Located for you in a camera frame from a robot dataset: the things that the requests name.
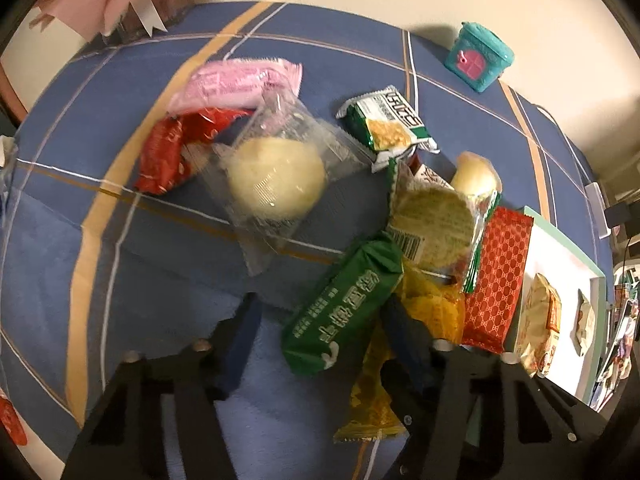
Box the yellow orange snack packet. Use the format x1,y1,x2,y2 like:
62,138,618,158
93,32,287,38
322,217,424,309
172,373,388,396
333,263,465,442

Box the green mung bean biscuit packet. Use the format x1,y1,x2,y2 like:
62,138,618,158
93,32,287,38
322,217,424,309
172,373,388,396
281,231,404,375

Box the cream white snack packet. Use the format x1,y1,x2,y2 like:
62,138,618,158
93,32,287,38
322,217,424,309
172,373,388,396
573,290,597,356

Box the clear round bun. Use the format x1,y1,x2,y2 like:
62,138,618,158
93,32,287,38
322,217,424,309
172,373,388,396
189,89,373,276

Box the red patterned snack packet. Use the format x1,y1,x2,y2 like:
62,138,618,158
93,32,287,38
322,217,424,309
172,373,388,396
462,206,534,354

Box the orange white snack in tray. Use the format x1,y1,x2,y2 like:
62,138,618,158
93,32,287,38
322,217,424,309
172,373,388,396
515,273,562,377

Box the red green rice cracker packet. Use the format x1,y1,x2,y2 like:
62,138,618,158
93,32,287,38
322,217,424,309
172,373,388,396
386,160,502,294

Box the blue plaid tablecloth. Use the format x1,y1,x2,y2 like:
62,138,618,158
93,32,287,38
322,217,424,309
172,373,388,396
1,2,612,479

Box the white tray with green rim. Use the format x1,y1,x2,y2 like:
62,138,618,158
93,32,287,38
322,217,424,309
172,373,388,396
504,206,606,403

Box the small yellow cake piece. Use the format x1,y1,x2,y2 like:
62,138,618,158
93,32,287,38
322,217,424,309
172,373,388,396
450,152,502,200

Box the red foil snack packet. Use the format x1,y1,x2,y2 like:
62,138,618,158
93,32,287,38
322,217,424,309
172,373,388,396
136,107,252,196

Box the colourful clutter pile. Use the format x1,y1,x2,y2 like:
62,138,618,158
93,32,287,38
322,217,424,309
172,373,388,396
590,264,639,412

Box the green white cracker packet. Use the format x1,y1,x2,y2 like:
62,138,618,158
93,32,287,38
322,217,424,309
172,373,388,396
335,84,439,172

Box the white power strip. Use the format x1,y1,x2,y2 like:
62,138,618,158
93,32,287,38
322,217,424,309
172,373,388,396
585,182,611,240

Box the black power adapter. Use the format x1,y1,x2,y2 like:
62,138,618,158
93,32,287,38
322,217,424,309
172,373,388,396
604,202,631,229

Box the pink snack packet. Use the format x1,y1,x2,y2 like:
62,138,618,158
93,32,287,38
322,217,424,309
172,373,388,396
166,58,303,115

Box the teal toy box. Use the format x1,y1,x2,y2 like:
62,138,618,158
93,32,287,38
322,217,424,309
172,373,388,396
444,22,514,93

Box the grey power strip cord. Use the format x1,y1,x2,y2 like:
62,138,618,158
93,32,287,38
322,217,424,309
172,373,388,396
534,104,597,187

